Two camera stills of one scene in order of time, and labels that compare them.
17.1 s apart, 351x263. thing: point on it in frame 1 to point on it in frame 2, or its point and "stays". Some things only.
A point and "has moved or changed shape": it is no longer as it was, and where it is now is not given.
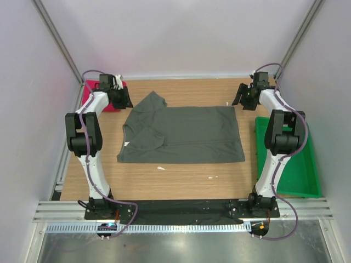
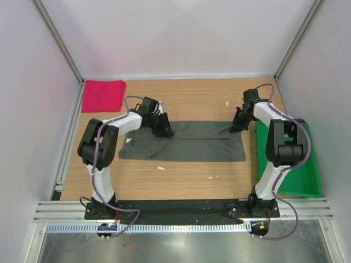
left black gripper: (126, 102) to (164, 130)
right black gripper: (242, 88) to (236, 126)
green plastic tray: (299, 175) stays
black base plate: (180, 212) stays
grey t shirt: (155, 133) has moved or changed shape
